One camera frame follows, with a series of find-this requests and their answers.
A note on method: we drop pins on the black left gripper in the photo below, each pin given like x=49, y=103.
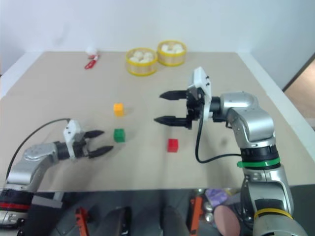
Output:
x=81, y=147

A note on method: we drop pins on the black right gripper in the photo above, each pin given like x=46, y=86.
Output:
x=194, y=108

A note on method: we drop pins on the orange cube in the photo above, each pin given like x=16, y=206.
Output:
x=118, y=109

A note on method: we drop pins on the white steamed bun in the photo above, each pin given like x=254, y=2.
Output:
x=177, y=48
x=166, y=48
x=147, y=57
x=135, y=59

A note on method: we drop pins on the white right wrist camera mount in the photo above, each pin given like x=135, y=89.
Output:
x=200, y=78

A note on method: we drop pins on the purple patterned object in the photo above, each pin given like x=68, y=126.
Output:
x=216, y=196

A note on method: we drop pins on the silver ball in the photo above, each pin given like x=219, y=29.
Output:
x=209, y=207
x=209, y=217

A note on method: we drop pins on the orange black clamp tool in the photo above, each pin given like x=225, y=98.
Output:
x=196, y=211
x=82, y=221

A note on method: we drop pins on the pink round object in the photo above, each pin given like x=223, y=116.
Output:
x=226, y=221

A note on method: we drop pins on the yellow bamboo steamer basket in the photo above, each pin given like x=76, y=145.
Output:
x=141, y=67
x=172, y=59

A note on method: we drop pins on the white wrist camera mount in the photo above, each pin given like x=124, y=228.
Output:
x=200, y=78
x=71, y=130

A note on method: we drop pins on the green cube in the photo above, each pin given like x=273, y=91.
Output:
x=119, y=135

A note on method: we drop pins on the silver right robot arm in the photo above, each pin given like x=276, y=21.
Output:
x=256, y=127

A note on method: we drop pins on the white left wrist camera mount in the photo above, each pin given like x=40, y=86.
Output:
x=71, y=130

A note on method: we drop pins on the red cube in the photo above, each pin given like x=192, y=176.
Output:
x=173, y=145

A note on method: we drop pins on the red scissors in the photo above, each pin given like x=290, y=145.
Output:
x=90, y=64

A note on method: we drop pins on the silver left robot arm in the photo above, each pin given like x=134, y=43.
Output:
x=37, y=157

